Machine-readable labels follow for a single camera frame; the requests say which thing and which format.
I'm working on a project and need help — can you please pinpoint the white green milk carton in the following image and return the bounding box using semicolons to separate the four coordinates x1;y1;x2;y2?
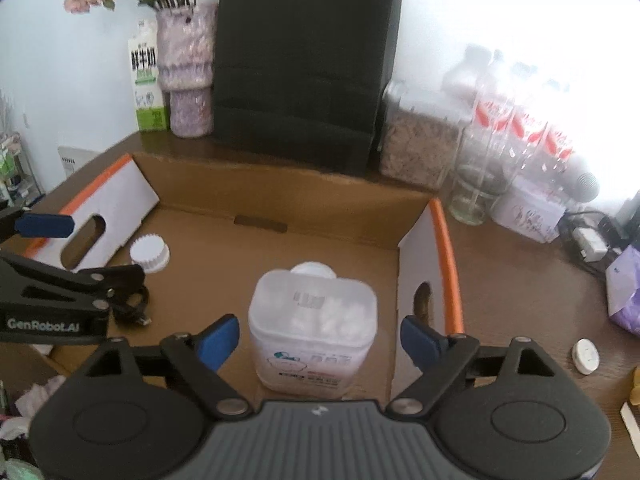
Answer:
129;19;168;133

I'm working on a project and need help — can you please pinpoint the clear drinking glass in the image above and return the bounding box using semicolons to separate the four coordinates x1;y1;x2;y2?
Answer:
448;162;511;226

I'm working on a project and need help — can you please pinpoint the white patterned box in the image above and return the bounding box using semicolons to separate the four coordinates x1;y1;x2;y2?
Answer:
492;175;568;245

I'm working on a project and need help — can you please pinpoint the black charger stand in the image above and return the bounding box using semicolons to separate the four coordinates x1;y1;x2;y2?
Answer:
597;212;626;241

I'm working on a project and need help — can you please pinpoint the wire rack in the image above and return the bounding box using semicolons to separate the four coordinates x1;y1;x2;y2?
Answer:
0;130;38;211

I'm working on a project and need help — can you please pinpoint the black paper bag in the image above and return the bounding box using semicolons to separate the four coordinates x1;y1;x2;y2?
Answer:
212;0;406;177

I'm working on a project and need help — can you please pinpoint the glass jar of grain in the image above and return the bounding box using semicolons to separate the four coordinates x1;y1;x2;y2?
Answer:
377;80;463;192

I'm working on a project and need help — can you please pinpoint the brown wooden desktop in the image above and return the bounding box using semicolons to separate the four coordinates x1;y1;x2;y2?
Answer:
30;130;640;466

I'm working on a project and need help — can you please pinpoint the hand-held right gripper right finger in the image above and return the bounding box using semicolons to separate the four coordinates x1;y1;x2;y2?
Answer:
387;315;566;420

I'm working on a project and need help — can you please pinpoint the white ribbed bottle cap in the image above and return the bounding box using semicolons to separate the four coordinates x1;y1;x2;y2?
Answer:
130;235;172;274

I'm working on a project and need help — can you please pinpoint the purple textured vase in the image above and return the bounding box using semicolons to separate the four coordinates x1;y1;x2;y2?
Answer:
156;4;219;138

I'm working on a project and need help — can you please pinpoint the red cardboard box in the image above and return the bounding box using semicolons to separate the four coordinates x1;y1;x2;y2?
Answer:
22;151;463;403

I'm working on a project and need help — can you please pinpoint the purple tissue pack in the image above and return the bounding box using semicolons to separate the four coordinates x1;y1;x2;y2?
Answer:
606;245;640;336

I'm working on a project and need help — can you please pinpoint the black power cable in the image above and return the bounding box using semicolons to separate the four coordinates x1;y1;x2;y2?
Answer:
557;210;613;276

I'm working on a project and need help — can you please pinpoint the white paper strip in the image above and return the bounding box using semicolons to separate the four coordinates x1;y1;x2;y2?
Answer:
620;401;640;443

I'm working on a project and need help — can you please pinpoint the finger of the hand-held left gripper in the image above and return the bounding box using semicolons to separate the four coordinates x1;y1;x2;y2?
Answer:
0;252;147;312
0;206;76;241

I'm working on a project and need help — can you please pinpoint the pack of water bottles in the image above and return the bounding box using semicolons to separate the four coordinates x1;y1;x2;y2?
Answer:
442;45;576;201

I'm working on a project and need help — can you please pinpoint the small white round disc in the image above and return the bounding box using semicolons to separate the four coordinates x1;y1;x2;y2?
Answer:
571;339;601;375

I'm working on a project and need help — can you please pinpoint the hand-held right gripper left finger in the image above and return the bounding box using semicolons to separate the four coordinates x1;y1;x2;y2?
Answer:
75;314;251;422

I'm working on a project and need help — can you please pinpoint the white round speaker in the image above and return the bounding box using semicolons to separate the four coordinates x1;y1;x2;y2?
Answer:
560;152;600;203

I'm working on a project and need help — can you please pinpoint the white power adapter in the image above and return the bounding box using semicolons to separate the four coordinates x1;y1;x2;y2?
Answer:
575;227;608;263

